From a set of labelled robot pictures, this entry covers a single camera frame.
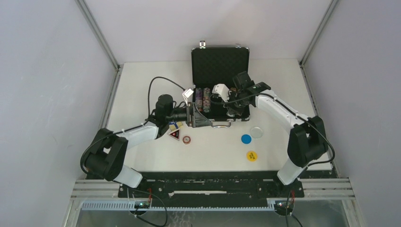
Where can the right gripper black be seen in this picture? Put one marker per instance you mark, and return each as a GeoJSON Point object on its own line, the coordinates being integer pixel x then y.
{"type": "Point", "coordinates": [233, 109]}

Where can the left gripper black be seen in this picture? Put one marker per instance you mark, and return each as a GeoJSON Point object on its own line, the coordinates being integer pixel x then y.
{"type": "Point", "coordinates": [194, 118]}

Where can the playing card deck box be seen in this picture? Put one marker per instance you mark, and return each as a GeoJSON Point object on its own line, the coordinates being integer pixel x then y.
{"type": "Point", "coordinates": [175, 125]}

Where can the red white poker chip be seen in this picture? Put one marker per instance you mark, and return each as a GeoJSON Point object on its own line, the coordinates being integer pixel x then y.
{"type": "Point", "coordinates": [186, 140]}

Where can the black aluminium poker case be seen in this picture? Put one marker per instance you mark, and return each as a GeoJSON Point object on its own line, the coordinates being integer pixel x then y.
{"type": "Point", "coordinates": [219, 64]}

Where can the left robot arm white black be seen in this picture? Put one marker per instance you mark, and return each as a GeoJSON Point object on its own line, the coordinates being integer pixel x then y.
{"type": "Point", "coordinates": [106, 154]}

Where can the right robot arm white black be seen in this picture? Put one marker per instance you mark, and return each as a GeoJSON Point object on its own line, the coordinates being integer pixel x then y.
{"type": "Point", "coordinates": [307, 137]}

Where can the green chip row inner left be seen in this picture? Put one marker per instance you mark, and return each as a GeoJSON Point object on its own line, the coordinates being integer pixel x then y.
{"type": "Point", "coordinates": [206, 100]}

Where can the red black triangular button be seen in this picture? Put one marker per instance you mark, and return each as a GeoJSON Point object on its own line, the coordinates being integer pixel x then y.
{"type": "Point", "coordinates": [175, 134]}

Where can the purple chip row far left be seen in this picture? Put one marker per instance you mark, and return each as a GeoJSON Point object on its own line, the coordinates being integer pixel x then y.
{"type": "Point", "coordinates": [199, 98]}

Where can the blue round button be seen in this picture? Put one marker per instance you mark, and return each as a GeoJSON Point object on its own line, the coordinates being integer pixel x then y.
{"type": "Point", "coordinates": [246, 139]}

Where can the yellow round button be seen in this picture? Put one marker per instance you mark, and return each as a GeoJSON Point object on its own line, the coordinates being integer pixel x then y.
{"type": "Point", "coordinates": [252, 156]}

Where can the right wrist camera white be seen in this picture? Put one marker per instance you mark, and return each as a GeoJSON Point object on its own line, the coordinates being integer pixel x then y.
{"type": "Point", "coordinates": [222, 91]}

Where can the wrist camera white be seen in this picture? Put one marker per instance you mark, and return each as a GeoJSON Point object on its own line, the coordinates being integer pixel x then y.
{"type": "Point", "coordinates": [186, 94]}
{"type": "Point", "coordinates": [222, 91]}

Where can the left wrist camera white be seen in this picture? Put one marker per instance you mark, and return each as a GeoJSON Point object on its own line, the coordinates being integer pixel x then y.
{"type": "Point", "coordinates": [186, 94]}

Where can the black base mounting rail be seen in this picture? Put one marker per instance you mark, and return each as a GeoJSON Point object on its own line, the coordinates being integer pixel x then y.
{"type": "Point", "coordinates": [218, 189]}

